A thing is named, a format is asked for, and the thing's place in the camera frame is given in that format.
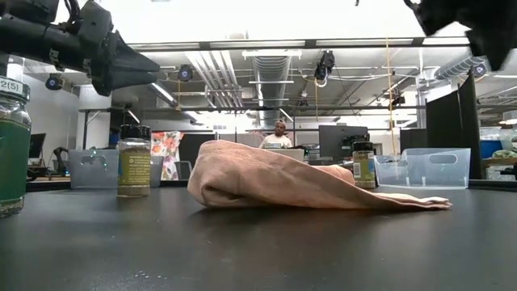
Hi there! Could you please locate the silver ceiling duct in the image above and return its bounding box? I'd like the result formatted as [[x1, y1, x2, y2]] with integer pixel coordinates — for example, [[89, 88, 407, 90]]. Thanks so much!
[[252, 55, 292, 122]]

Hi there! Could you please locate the black aluminium rig frame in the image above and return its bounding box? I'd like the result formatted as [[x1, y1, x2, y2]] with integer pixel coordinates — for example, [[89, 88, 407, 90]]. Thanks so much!
[[0, 36, 517, 56]]

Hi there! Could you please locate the green label spice jar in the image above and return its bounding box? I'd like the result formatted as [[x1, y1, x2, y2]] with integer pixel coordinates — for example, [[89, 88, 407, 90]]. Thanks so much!
[[0, 74, 32, 218]]

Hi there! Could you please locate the black computer monitor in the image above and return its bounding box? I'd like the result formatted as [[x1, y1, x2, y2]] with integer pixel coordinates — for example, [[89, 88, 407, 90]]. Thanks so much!
[[27, 132, 48, 159], [317, 124, 369, 159]]

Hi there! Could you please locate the blue storage bin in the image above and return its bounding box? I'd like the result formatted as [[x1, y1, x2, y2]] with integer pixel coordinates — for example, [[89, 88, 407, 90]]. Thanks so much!
[[480, 139, 504, 159]]

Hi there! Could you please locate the grey translucent plastic bin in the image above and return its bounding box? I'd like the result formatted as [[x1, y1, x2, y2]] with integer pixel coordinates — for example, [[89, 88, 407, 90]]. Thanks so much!
[[67, 148, 165, 190]]

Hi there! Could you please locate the flexible silver duct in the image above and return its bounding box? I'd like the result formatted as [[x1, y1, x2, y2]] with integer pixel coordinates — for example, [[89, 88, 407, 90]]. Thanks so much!
[[434, 54, 488, 81]]

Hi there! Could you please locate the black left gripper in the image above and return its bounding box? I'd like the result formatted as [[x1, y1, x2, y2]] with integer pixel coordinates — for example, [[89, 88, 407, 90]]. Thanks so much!
[[78, 0, 162, 97]]

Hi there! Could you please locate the black ceiling-mounted device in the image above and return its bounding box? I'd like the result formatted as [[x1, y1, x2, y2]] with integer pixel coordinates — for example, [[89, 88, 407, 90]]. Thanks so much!
[[313, 50, 336, 88]]

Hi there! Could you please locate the yellow hanging cable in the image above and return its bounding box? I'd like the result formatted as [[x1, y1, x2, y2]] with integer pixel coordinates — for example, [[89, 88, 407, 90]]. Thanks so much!
[[385, 36, 399, 157]]

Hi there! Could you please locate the clear plastic bin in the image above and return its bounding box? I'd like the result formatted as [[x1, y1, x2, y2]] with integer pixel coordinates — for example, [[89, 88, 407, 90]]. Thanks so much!
[[373, 147, 472, 191]]

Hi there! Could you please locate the pink cloth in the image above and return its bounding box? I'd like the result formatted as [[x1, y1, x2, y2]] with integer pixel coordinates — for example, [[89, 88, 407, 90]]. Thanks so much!
[[187, 139, 453, 211]]

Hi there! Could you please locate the yellow label jar black lid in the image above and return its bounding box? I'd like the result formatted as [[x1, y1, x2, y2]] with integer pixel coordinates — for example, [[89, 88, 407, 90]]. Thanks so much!
[[116, 124, 153, 198], [351, 140, 376, 190]]

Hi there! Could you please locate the person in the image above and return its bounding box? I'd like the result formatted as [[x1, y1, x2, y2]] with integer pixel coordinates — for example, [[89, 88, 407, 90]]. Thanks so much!
[[258, 119, 294, 150]]

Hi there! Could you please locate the grey office chair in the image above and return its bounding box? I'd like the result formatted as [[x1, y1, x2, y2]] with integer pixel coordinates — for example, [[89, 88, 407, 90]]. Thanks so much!
[[175, 160, 193, 181]]

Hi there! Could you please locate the floral cloth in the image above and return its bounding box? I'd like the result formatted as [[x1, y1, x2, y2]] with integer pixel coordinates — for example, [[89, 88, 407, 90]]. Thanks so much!
[[150, 130, 186, 182]]

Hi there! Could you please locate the black partition panel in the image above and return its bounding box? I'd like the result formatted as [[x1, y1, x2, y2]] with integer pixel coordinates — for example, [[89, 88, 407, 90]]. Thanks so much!
[[425, 66, 485, 180]]

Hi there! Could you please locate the white column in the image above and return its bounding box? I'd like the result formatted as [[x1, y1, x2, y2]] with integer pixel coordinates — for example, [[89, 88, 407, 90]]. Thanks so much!
[[76, 92, 113, 150]]

